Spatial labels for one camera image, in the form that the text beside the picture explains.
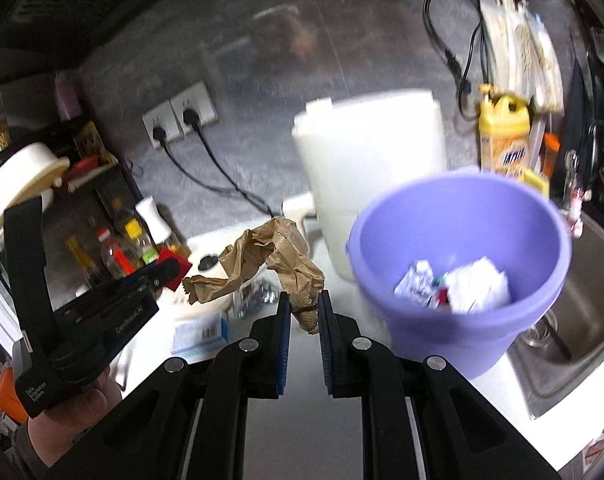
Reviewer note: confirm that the green label oil bottle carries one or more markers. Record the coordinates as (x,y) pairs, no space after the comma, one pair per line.
(141,241)

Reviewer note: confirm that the orange cap bottle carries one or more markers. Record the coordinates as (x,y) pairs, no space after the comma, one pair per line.
(550,151)

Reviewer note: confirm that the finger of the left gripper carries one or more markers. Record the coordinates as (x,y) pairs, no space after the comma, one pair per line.
(150,274)

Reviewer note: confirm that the oil sprayer white top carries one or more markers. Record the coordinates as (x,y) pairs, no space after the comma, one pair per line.
(161,234)

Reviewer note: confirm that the wall socket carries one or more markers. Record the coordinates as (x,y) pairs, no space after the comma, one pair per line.
(162,116)
(197,98)

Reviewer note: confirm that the white air fryer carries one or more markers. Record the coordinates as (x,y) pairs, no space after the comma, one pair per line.
(355,150)

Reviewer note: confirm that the purple plastic bucket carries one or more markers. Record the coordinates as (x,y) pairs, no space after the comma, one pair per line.
(452,220)

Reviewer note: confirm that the steel sink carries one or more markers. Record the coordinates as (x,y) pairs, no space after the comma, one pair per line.
(554,356)

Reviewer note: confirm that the hanging plastic bag packs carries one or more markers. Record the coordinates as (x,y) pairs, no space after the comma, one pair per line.
(522,60)

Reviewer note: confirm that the grey patterned wrapper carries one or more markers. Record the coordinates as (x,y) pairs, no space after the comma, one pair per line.
(418,284)

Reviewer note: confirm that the cream bowl stack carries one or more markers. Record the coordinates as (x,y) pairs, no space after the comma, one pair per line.
(29,172)

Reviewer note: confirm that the black kitchen rack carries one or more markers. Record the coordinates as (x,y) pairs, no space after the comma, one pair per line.
(89,192)

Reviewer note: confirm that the dark soy sauce bottle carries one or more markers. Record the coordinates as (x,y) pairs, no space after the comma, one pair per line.
(88,266)

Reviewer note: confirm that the silver foil snack wrapper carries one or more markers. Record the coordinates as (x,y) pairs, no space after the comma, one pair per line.
(253,296)

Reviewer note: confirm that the yellow detergent bottle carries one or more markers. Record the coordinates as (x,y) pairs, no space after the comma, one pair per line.
(504,127)

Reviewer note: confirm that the red cap oil bottle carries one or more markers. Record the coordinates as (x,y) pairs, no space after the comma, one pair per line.
(116,255)

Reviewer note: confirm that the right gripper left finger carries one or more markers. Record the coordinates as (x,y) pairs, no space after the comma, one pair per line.
(187,420)

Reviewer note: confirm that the right wall socket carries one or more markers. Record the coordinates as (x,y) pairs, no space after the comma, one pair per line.
(197,98)

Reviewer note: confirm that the red white wrapper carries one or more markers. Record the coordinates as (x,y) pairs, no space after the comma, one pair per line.
(439,297)

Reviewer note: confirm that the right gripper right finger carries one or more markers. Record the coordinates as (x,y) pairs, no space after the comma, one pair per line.
(420,420)

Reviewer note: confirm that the white paper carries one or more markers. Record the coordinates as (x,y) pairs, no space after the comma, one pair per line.
(477,287)

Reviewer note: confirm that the person left hand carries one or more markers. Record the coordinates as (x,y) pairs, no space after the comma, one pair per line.
(52,433)

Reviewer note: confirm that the left wall socket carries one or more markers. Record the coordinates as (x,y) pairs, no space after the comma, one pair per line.
(162,116)

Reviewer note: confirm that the blue small carton box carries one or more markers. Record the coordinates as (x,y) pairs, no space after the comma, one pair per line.
(200,334)

